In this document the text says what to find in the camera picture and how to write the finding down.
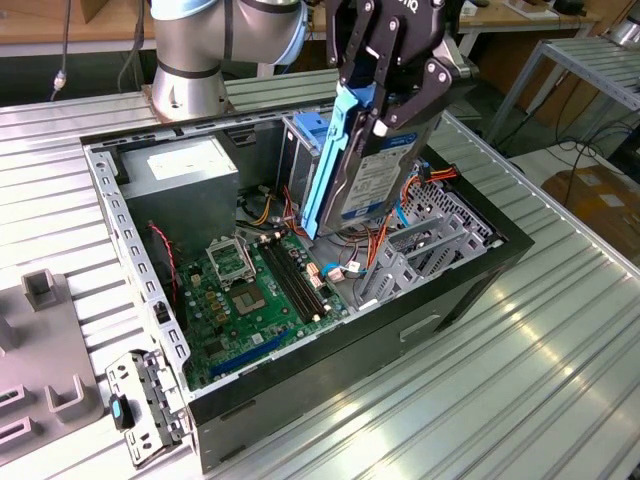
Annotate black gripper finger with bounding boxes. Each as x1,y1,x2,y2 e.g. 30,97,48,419
327,0,379,87
372,17,454,137

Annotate orange power wire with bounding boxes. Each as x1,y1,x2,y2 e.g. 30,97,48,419
367,162,461,271

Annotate hard disk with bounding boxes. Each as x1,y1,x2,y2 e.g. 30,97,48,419
301,82,434,240

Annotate blue SATA wire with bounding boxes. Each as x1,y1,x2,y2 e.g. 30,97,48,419
394,159,431,232

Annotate perforated grey disk bay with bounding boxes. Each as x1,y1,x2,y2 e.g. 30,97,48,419
357,149,504,311

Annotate blue plastic drive latch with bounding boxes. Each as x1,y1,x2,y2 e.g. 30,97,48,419
293,112,334,151

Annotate grey optical drive bay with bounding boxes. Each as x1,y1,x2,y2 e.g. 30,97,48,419
277,102,341,221

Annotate metal slat side table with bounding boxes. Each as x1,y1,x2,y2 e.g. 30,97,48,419
487,37,640,146

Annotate large brown cardboard box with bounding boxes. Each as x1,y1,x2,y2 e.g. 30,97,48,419
542,167,640,256

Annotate silver metal cylinder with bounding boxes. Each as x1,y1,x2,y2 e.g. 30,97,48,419
604,14,640,47

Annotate black RAM slot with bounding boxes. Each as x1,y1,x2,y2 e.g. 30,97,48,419
257,239,317,325
278,234,332,313
272,236,327,317
264,238,322,321

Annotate grey power supply unit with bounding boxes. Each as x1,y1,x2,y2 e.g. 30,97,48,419
115,135,240,261

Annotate black open PC case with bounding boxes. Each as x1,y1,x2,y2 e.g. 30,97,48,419
79,91,535,475

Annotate green motherboard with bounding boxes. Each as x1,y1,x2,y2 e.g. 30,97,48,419
177,227,351,392

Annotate black case fan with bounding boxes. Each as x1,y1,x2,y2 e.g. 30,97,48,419
147,224,189,331

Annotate blue expansion slot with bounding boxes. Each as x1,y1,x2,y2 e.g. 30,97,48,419
208,327,291,380

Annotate grey parts rack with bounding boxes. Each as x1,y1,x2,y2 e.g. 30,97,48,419
0,269,106,454

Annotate black and blue latch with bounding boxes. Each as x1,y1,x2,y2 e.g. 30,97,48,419
108,393,136,431

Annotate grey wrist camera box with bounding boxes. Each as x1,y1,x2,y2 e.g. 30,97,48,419
442,39,480,80

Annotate orange and black wire bundle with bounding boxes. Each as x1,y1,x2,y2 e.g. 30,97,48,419
279,184,386,251

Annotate yellow and black wires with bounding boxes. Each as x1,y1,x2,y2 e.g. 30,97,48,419
239,192,279,226

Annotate short blue wire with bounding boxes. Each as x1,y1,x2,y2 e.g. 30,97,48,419
319,259,369,286

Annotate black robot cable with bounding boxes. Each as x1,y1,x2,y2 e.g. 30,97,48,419
117,0,149,94

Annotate red and black fan wire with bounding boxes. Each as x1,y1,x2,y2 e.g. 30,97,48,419
147,223,180,306

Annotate metal card retention bracket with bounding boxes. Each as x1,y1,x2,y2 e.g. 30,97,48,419
104,349,194,469

